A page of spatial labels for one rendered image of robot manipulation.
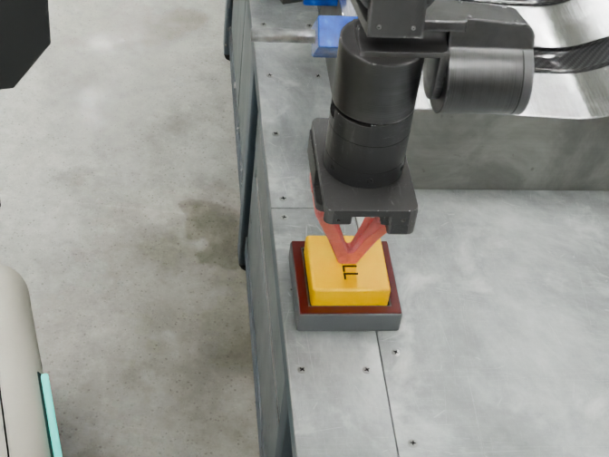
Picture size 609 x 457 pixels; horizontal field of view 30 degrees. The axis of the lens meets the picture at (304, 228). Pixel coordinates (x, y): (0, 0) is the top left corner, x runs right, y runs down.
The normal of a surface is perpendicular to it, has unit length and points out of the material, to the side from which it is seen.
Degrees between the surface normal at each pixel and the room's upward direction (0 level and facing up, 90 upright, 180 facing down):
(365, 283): 0
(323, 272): 0
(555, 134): 90
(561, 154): 90
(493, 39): 75
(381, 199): 1
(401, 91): 89
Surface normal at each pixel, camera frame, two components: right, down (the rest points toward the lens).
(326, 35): 0.13, -0.06
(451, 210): 0.10, -0.72
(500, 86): 0.11, 0.50
